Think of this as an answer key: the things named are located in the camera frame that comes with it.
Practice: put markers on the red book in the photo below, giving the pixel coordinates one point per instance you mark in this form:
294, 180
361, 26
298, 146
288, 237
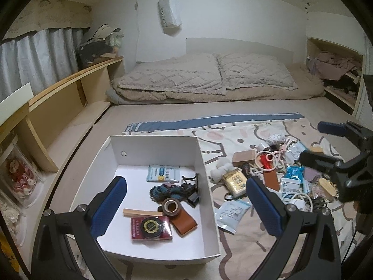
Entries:
163, 234

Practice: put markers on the pile of pink clothes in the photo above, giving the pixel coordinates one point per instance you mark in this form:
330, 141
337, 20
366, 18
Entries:
335, 64

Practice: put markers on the black bag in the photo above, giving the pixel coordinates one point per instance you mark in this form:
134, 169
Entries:
93, 52

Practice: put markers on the yellow tissue pack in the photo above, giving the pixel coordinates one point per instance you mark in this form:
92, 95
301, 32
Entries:
234, 182

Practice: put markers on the white printed sachet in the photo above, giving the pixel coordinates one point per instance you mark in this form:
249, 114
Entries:
233, 215
294, 151

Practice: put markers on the white louvered door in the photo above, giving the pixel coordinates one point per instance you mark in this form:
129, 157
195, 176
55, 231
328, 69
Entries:
359, 108

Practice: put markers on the brown tape roll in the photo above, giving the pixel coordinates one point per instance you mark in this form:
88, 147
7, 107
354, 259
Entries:
166, 211

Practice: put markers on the dark teal scrunchie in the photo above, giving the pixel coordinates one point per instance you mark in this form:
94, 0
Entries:
163, 193

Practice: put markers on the white panel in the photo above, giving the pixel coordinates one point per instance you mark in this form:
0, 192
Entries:
16, 96

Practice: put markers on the packaged plush doll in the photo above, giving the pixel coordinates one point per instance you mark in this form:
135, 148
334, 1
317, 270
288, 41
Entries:
8, 218
19, 175

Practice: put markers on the grey curtain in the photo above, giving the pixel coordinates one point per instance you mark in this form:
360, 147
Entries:
43, 55

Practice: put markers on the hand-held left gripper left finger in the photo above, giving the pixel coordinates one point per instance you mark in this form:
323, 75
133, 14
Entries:
108, 207

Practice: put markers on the printed cartoon blanket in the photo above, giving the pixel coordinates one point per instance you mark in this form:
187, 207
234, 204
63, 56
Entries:
242, 248

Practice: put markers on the white blue medicine sachet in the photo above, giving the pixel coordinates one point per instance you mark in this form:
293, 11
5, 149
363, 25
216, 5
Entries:
288, 188
163, 174

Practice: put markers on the pink scissors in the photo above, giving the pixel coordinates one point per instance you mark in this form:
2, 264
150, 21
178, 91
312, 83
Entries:
281, 151

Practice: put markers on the blue foil packet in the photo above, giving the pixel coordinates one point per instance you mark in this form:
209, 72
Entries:
294, 172

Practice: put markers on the grey quilted pillow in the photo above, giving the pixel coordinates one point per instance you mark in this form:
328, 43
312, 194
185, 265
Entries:
174, 73
256, 70

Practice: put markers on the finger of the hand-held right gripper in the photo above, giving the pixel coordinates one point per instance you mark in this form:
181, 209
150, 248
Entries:
317, 160
330, 128

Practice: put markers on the white plush bone toy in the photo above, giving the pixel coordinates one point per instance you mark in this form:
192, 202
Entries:
220, 170

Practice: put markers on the beige printed valance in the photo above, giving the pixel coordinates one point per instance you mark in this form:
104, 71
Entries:
52, 14

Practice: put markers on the wooden bedside shelf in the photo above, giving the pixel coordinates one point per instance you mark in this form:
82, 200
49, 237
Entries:
96, 84

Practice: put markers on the white visor cap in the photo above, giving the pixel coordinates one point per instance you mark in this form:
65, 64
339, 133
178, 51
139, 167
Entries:
102, 30

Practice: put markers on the purple notebook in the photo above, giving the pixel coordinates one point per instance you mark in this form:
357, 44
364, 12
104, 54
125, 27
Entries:
313, 176

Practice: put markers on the artificial flower bunch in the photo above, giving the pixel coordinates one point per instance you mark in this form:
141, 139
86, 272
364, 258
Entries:
115, 40

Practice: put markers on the black round tin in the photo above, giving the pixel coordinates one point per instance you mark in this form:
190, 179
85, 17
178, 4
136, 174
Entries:
151, 226

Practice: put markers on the white shoe box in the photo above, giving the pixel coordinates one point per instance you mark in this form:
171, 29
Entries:
128, 157

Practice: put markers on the white hanging bag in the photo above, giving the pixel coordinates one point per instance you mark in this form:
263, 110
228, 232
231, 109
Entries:
169, 11

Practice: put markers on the red snack packet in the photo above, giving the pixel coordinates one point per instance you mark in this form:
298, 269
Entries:
265, 162

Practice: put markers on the grey knitted scrunchie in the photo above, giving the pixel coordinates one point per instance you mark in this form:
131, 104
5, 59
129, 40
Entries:
276, 138

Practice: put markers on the beige folded duvet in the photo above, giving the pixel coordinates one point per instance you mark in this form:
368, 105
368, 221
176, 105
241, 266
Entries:
291, 93

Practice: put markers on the wall closet niche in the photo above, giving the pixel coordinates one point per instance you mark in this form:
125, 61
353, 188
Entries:
310, 52

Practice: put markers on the small cardboard box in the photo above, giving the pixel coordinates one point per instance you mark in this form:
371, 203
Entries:
244, 158

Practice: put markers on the white tape roll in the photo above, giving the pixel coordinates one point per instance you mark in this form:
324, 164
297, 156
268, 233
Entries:
261, 147

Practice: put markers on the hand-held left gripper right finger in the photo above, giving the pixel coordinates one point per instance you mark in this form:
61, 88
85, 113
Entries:
265, 207

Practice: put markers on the flat wooden stick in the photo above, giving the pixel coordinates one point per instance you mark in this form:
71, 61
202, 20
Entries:
137, 213

